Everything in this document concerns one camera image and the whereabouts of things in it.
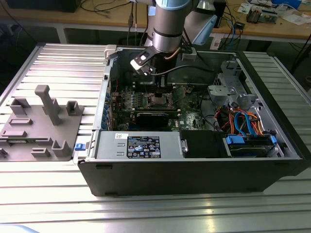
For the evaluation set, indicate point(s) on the silver-topped CPU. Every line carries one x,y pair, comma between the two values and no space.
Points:
161,99

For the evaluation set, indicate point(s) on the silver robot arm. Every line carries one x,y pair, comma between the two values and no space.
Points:
167,36

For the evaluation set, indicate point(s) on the metal locking lever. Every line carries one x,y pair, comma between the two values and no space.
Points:
145,89

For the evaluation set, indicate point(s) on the CPU socket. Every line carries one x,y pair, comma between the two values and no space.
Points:
148,100

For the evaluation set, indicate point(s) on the round coin battery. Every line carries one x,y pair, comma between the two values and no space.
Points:
189,90

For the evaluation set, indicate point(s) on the grey plastic latch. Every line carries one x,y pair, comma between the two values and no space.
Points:
110,49

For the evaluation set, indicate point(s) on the black graphics card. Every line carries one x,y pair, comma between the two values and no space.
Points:
151,120

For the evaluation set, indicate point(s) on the pale blue teach pendant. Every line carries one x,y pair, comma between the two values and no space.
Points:
206,29

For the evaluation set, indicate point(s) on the white label sheet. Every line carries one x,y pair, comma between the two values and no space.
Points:
215,43

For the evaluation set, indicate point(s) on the green motherboard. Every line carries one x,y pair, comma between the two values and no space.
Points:
189,119

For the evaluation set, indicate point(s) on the metal disk bay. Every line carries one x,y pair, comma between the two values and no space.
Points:
221,90

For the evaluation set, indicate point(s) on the black upright box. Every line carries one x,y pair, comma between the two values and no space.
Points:
219,14

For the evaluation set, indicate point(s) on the wooden desk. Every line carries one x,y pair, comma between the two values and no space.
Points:
97,17

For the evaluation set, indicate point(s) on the silver power supply unit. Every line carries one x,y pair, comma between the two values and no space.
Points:
107,145

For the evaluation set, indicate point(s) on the copper heatsink cooler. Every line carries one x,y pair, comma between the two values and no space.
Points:
253,15

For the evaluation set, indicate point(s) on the black PC case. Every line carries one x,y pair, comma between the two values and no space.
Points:
170,177

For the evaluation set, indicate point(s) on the blue plastic latch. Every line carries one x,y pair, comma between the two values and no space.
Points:
79,147

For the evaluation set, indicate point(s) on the green circuit board device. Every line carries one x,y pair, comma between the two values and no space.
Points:
269,17

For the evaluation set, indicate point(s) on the hard disk in blue carrier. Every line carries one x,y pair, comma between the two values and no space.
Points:
247,151

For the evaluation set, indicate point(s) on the black monitor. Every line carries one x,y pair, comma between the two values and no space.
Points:
41,4

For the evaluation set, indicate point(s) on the blue box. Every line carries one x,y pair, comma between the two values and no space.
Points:
286,2

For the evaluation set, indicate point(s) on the white papers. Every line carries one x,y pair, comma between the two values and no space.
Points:
295,19

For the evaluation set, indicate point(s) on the grey parts rack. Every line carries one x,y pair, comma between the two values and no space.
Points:
36,131

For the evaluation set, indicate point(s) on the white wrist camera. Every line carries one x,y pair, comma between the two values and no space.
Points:
142,60

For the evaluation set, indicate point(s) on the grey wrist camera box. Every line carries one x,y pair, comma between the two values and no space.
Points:
189,56

